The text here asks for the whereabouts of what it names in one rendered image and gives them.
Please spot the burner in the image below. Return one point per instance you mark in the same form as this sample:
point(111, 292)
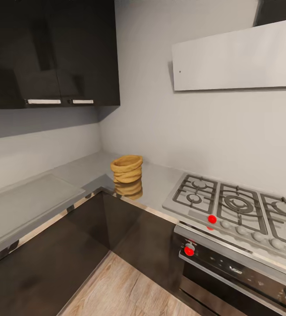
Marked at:
point(248, 214)

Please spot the range hood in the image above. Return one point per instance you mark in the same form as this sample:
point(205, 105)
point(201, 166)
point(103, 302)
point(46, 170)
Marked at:
point(246, 58)

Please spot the drop in sink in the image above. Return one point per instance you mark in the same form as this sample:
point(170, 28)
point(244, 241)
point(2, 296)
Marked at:
point(25, 204)

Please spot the oven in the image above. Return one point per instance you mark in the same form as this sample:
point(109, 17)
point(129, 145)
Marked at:
point(219, 281)

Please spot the cabinet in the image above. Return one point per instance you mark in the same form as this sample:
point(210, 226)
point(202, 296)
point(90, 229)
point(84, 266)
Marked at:
point(58, 54)

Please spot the popcorn bag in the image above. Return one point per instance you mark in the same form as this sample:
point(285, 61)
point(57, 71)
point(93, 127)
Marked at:
point(127, 169)

